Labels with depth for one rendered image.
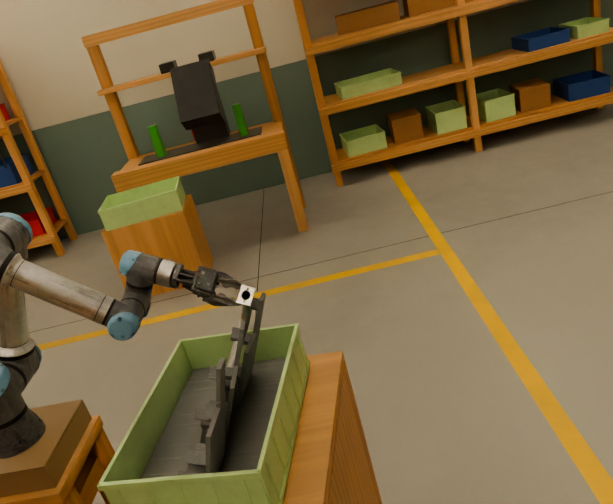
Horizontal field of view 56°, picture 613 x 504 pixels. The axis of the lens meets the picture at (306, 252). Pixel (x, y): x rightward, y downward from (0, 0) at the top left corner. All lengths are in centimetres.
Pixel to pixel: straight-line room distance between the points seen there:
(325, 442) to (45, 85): 574
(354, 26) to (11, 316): 468
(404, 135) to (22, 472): 503
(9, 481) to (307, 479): 82
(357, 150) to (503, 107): 152
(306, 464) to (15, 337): 91
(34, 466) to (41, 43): 547
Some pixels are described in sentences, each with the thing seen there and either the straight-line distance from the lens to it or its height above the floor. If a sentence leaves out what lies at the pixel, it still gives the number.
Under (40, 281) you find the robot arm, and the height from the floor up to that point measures 140.
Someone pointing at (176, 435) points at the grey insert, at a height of 85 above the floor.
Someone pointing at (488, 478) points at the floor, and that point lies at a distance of 258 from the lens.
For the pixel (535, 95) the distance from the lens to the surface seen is 646.
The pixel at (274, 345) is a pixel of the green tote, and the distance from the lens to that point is 191.
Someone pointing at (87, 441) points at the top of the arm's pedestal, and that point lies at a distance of 196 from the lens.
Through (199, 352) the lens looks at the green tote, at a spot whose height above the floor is 91.
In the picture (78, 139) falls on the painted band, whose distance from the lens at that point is 688.
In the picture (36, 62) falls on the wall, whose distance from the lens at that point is 687.
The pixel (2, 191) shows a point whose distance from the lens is 662.
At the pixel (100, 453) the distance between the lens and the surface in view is 204.
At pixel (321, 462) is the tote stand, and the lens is 162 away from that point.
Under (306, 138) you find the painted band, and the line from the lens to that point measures 654.
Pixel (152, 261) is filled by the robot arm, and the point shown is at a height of 133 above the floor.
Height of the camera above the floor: 189
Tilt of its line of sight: 24 degrees down
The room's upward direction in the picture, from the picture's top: 15 degrees counter-clockwise
